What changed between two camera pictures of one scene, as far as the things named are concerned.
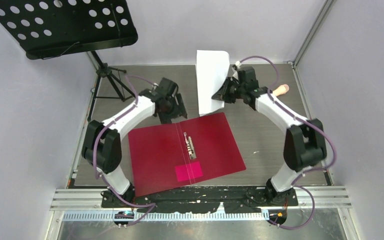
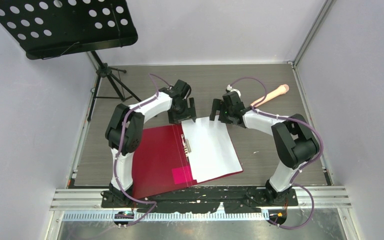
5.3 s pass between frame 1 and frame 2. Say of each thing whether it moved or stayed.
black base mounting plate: stayed
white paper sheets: moved
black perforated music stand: stayed
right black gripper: moved
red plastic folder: stayed
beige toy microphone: stayed
